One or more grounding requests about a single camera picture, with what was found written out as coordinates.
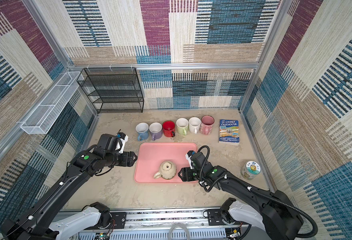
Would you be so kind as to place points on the white mug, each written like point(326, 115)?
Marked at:
point(194, 125)

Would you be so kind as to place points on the blue treehouse book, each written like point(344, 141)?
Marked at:
point(229, 132)

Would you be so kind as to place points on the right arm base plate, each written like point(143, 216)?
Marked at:
point(215, 219)

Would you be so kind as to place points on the pink ghost pattern mug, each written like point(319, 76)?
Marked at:
point(207, 124)

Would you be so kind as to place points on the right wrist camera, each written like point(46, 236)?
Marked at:
point(188, 157)

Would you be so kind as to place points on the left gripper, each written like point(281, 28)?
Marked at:
point(128, 155)

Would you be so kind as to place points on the light green mug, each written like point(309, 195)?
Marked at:
point(182, 126)

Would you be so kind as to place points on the cream ceramic teapot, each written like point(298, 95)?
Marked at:
point(167, 170)

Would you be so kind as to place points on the white wire mesh basket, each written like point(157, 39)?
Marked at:
point(41, 120)

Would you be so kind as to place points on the red mug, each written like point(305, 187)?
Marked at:
point(169, 129)

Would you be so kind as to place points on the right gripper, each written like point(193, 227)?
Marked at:
point(186, 174)

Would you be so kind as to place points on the purple mug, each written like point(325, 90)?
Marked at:
point(156, 130)

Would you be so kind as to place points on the small round tin can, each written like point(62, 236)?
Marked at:
point(250, 170)

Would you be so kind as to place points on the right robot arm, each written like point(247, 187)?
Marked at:
point(272, 212)

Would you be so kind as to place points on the blue mug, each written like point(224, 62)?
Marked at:
point(143, 131)

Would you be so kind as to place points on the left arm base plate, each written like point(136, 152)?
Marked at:
point(119, 220)

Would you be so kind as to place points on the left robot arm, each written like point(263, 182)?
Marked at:
point(38, 223)

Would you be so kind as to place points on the black wire mesh shelf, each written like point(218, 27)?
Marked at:
point(112, 90)

